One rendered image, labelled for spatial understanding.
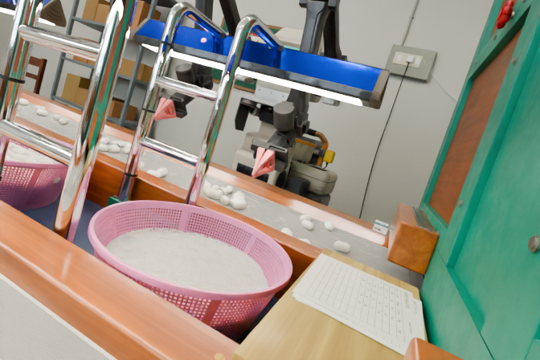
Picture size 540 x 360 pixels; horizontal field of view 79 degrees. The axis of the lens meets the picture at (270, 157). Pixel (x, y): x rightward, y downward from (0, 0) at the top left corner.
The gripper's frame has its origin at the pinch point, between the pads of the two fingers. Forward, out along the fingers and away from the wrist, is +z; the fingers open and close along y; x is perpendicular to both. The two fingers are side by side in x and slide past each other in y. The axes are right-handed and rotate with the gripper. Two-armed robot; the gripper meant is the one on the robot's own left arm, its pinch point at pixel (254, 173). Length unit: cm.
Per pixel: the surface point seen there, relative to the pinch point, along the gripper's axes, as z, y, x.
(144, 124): 16.7, -13.4, -22.1
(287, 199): -6.0, 6.6, 12.7
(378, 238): -5.2, 32.8, 13.1
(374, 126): -176, 5, 100
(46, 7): -7, -72, -29
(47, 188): 33.6, -22.2, -16.4
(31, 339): 50, 12, -33
